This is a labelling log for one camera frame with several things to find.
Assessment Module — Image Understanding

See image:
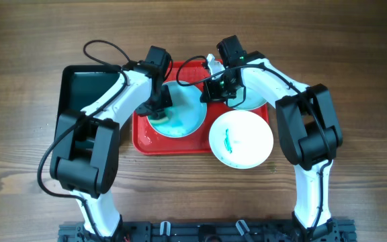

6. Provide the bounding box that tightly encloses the light blue plate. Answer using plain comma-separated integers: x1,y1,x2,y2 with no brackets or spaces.
147,81,207,138
228,87,267,110

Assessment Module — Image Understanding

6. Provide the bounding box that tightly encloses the green yellow sponge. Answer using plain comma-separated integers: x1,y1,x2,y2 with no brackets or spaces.
148,112,169,124

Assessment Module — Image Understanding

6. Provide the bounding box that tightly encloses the white plate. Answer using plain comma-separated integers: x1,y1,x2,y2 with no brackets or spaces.
208,110,273,169

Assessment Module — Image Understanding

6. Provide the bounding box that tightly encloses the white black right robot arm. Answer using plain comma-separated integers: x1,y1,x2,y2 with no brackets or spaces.
200,35,343,236

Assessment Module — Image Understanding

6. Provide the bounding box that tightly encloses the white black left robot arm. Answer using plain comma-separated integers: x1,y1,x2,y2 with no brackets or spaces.
42,46,173,241

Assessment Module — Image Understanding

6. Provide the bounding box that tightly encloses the red plastic tray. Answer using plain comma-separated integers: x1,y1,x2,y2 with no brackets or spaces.
132,60,269,155

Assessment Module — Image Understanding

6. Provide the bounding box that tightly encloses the black plastic basin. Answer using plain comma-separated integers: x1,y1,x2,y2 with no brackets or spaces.
55,65,124,149

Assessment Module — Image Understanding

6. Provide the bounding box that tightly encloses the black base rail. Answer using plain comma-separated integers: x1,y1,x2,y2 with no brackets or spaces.
57,218,357,242

